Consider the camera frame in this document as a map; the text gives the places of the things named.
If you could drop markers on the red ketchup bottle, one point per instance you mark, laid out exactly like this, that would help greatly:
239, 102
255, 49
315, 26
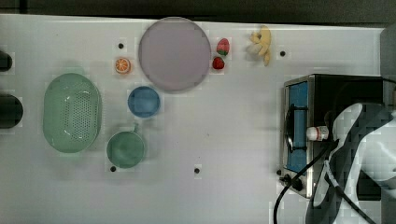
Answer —
318, 133

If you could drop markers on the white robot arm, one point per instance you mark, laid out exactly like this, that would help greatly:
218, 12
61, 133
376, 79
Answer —
363, 141

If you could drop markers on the silver black toaster oven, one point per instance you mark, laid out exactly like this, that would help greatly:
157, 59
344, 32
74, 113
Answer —
313, 101

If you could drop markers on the red strawberry toy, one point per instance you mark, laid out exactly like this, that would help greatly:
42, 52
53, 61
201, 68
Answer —
218, 63

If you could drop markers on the blue bowl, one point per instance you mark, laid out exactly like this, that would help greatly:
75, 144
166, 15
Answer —
144, 102

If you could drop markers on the grey round plate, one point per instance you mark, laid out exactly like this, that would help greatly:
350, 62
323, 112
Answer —
174, 54

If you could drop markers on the pink green strawberry toy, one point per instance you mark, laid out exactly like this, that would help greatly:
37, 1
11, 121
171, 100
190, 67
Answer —
223, 47

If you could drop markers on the orange slice toy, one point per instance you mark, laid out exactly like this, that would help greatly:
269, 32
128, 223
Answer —
123, 66

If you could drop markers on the peeled banana toy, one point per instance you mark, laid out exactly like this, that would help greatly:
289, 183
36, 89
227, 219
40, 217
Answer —
260, 44

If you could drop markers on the green perforated colander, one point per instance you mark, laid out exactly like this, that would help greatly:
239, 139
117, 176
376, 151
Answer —
72, 113

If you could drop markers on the black cylindrical container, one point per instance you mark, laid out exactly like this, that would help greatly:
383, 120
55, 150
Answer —
5, 61

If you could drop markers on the green cup with handle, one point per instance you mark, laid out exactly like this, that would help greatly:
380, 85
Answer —
126, 149

